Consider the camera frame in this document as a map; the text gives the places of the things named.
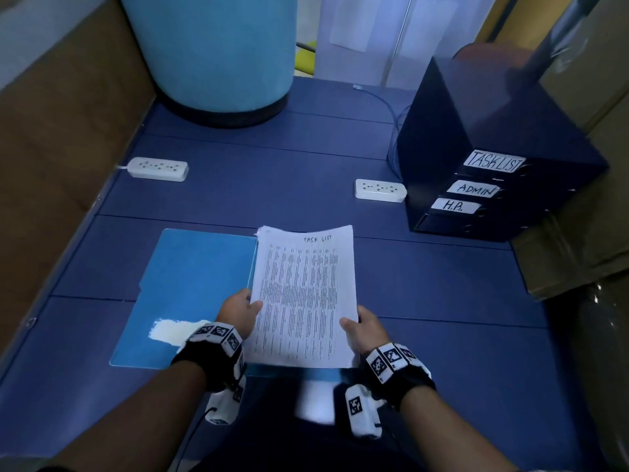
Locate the teal cylindrical barrel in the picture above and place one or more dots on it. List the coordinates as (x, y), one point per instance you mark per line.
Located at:
(206, 49)

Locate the person's left hand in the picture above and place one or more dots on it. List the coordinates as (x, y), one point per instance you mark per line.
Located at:
(241, 314)

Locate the person's dark trousers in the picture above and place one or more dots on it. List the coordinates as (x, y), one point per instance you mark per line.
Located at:
(305, 452)

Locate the person's left forearm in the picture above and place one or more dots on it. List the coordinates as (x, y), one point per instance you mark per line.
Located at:
(128, 423)

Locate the white power strip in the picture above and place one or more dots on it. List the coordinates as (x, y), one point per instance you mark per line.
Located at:
(380, 190)
(157, 169)

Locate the brown cardboard box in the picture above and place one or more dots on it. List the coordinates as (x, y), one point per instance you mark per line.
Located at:
(590, 162)

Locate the person's right hand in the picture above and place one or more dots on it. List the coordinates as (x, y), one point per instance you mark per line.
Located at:
(367, 334)

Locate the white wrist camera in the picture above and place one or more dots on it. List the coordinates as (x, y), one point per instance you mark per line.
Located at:
(226, 403)
(362, 408)

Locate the white partition panel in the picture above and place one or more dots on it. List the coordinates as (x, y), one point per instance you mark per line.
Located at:
(393, 34)

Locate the brown round seat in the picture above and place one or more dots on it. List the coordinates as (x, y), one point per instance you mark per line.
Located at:
(506, 52)

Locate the yellow plastic item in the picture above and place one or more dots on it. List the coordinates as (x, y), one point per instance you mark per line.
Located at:
(306, 62)

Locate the black marker wristband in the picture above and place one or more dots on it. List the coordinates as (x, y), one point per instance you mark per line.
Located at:
(395, 371)
(209, 354)

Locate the neat stack of printed papers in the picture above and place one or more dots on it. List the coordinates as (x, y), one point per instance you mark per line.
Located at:
(305, 290)

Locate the person's right forearm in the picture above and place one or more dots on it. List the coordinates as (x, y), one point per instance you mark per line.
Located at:
(457, 432)

